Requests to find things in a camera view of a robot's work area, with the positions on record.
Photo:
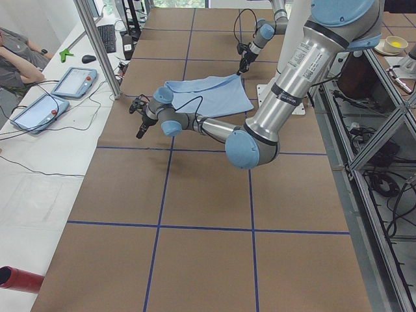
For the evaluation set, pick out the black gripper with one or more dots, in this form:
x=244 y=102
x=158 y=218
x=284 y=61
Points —
x=246 y=57
x=145 y=121

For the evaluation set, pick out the light blue t-shirt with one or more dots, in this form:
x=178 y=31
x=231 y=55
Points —
x=211 y=97

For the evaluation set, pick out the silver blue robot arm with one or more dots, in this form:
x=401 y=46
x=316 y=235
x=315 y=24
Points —
x=331 y=27
x=264 y=31

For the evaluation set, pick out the far blue teach pendant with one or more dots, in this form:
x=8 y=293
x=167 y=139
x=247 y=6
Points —
x=75 y=83

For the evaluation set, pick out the blue teach pendant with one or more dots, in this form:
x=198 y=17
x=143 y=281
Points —
x=40 y=114
x=75 y=83

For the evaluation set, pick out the black label box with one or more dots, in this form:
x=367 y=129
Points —
x=128 y=46

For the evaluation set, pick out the black computer mouse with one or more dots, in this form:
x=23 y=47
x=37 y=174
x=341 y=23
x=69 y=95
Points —
x=88 y=59

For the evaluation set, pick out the near blue teach pendant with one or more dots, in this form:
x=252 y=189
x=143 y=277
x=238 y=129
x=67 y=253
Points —
x=40 y=114

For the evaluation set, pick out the black keyboard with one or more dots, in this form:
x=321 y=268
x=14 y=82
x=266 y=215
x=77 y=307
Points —
x=108 y=37

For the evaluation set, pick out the green plastic tool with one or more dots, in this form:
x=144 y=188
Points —
x=64 y=54

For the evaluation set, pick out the seated person in grey shirt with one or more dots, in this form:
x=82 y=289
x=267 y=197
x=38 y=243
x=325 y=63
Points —
x=22 y=62

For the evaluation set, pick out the red cylinder bottle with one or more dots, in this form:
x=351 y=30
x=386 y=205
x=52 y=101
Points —
x=20 y=280

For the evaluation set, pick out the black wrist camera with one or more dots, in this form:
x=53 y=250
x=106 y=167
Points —
x=139 y=104
x=242 y=48

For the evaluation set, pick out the aluminium frame post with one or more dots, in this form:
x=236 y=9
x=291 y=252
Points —
x=92 y=33

